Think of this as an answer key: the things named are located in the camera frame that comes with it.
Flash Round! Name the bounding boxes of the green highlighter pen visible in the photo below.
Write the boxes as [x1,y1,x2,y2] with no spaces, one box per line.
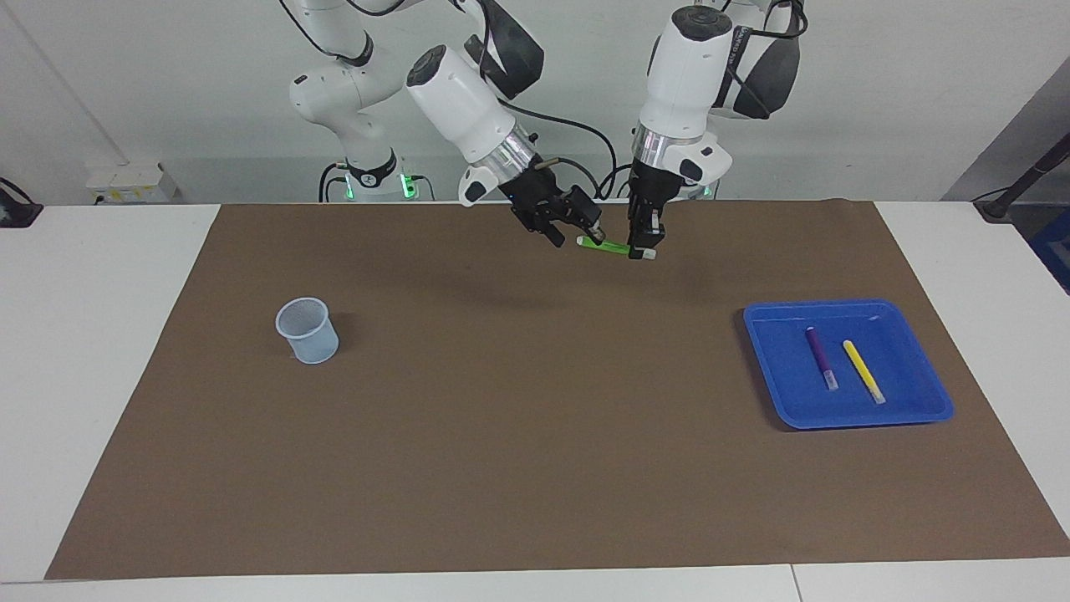
[577,236,658,261]

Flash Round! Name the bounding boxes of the purple highlighter pen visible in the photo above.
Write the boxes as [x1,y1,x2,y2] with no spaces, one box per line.
[805,327,839,391]

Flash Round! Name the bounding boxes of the brown table mat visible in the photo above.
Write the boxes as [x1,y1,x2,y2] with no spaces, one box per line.
[46,199,1070,581]

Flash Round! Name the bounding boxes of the yellow highlighter pen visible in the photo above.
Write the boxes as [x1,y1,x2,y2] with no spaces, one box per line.
[843,340,886,406]

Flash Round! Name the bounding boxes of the translucent plastic cup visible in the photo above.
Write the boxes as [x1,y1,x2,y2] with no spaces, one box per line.
[275,297,340,365]

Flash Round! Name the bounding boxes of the blue plastic tray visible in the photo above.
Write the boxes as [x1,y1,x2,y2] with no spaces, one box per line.
[743,299,955,431]

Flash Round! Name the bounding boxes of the black stand pole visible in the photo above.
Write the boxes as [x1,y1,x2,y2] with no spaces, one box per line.
[973,132,1070,223]

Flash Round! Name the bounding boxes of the blue box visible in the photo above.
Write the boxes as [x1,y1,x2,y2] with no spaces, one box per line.
[1028,207,1070,295]

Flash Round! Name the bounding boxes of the black left base cable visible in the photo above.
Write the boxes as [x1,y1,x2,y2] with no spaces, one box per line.
[595,163,634,201]

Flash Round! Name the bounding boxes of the black base cable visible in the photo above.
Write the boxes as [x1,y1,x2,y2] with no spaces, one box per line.
[595,163,634,201]
[317,161,350,203]

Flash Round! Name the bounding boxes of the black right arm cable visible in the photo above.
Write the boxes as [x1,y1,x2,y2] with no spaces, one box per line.
[493,94,621,203]

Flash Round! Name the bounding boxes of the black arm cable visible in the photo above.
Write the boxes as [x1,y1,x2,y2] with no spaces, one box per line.
[493,94,621,203]
[724,0,810,120]

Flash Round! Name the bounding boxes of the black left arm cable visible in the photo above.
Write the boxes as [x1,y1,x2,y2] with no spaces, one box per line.
[724,0,810,120]

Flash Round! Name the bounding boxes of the black right base cable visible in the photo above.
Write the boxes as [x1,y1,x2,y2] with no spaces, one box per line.
[317,161,350,203]

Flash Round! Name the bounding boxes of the white wall socket box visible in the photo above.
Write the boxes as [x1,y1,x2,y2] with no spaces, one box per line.
[84,162,181,205]

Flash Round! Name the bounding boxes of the black clamp mount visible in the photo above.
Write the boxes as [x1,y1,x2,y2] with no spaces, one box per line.
[0,176,44,229]

